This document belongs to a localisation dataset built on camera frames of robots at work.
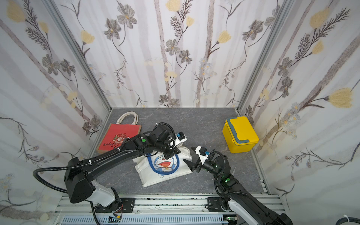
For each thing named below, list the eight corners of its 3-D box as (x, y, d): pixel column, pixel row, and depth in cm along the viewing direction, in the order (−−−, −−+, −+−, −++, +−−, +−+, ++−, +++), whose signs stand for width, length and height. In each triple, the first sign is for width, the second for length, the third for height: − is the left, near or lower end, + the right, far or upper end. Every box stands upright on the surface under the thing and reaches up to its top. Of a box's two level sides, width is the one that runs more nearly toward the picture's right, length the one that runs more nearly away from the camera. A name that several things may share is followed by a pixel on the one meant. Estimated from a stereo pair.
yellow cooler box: (226, 155, 95) (233, 144, 83) (220, 129, 110) (225, 116, 98) (251, 156, 95) (261, 144, 83) (242, 129, 110) (249, 116, 98)
